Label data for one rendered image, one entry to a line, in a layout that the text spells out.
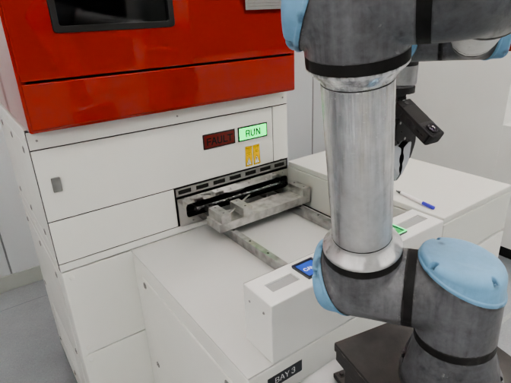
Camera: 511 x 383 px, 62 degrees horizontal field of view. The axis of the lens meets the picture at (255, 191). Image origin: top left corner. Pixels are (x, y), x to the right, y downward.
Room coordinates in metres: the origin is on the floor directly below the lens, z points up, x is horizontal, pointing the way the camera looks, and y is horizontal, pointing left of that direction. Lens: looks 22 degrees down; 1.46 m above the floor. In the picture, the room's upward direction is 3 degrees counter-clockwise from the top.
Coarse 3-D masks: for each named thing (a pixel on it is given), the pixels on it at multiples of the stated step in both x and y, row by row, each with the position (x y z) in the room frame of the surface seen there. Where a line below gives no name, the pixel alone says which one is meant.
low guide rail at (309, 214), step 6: (294, 210) 1.33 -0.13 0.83; (300, 210) 1.31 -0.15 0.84; (306, 210) 1.29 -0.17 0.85; (312, 210) 1.28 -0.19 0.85; (300, 216) 1.31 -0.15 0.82; (306, 216) 1.28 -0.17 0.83; (312, 216) 1.26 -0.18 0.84; (318, 216) 1.24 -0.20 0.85; (324, 216) 1.24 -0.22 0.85; (318, 222) 1.23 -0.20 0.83; (324, 222) 1.21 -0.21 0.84; (330, 222) 1.19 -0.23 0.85; (330, 228) 1.19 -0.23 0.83
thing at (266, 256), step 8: (224, 232) 1.20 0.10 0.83; (232, 232) 1.16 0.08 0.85; (240, 240) 1.12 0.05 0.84; (248, 240) 1.10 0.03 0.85; (248, 248) 1.09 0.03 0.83; (256, 248) 1.05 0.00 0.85; (264, 248) 1.05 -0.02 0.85; (256, 256) 1.05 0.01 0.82; (264, 256) 1.02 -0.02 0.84; (272, 256) 1.01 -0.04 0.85; (272, 264) 0.99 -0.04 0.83; (280, 264) 0.96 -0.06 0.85
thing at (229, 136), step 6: (222, 132) 1.32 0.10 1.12; (228, 132) 1.34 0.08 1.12; (204, 138) 1.29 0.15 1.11; (210, 138) 1.30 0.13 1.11; (216, 138) 1.31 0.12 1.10; (222, 138) 1.32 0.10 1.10; (228, 138) 1.33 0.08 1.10; (210, 144) 1.30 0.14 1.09; (216, 144) 1.31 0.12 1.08; (222, 144) 1.32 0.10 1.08
